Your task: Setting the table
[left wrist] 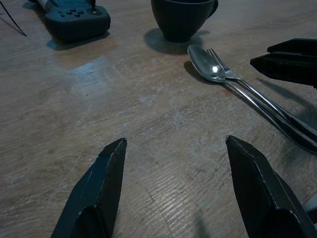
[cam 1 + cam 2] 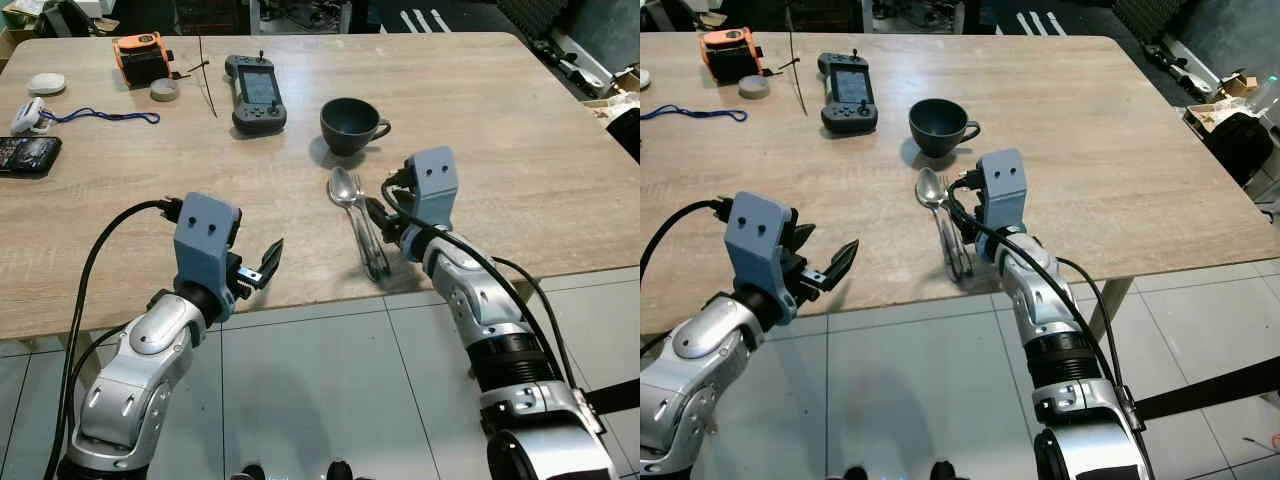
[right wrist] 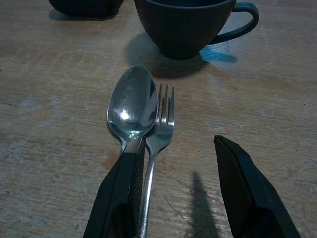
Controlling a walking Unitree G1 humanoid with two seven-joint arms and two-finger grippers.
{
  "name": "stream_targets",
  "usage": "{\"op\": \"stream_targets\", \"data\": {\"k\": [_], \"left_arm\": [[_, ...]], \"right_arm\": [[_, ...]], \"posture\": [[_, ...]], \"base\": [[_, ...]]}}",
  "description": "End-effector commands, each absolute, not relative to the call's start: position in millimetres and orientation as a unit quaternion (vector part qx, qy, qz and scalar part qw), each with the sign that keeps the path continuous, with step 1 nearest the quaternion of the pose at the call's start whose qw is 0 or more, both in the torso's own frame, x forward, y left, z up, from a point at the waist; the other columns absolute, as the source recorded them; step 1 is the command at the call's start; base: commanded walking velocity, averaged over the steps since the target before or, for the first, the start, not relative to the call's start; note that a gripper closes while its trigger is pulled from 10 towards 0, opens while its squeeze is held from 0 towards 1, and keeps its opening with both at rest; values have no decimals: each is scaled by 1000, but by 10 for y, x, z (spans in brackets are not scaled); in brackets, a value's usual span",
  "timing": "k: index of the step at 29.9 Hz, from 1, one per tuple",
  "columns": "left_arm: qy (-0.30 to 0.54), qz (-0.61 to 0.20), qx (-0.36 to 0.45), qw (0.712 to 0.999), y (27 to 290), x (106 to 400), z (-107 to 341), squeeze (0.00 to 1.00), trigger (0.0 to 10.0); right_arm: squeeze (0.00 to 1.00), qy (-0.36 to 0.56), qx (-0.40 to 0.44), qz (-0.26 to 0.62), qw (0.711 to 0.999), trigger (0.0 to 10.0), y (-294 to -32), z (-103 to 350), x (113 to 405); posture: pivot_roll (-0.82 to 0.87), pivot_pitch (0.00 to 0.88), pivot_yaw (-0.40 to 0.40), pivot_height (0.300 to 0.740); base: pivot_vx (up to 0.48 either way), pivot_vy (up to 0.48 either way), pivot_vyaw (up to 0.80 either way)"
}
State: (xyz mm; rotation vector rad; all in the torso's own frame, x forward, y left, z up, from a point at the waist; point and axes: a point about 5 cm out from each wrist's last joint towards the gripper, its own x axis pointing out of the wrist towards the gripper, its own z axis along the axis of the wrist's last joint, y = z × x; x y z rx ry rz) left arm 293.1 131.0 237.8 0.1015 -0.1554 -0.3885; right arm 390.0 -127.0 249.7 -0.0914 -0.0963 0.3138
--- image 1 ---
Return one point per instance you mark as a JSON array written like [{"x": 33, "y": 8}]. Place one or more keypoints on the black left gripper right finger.
[{"x": 262, "y": 198}]

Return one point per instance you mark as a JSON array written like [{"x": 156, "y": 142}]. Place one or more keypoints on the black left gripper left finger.
[{"x": 99, "y": 193}]

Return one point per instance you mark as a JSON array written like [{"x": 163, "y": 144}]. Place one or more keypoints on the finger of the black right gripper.
[
  {"x": 299, "y": 45},
  {"x": 292, "y": 67}
]

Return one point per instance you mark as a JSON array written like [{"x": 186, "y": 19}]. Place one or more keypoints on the silver metal fork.
[{"x": 262, "y": 99}]

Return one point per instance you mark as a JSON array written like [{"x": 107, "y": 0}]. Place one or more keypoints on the silver metal spoon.
[{"x": 205, "y": 64}]

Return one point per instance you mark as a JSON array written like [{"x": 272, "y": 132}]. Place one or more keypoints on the dark ceramic cup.
[{"x": 178, "y": 19}]

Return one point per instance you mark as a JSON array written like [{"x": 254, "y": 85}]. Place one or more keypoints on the black remote controller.
[{"x": 76, "y": 21}]

